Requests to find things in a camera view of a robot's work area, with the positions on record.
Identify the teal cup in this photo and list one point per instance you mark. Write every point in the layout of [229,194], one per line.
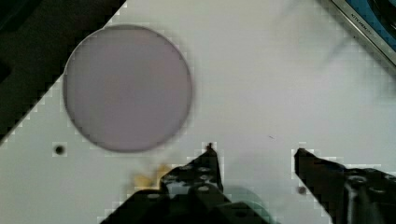
[237,194]

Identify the round lavender plate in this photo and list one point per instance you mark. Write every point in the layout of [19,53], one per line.
[127,88]

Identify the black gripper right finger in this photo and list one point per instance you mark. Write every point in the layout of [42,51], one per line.
[348,195]

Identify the small yellow toy piece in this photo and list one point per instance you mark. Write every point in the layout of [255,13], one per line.
[151,181]

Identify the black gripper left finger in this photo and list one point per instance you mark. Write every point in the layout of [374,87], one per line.
[188,194]

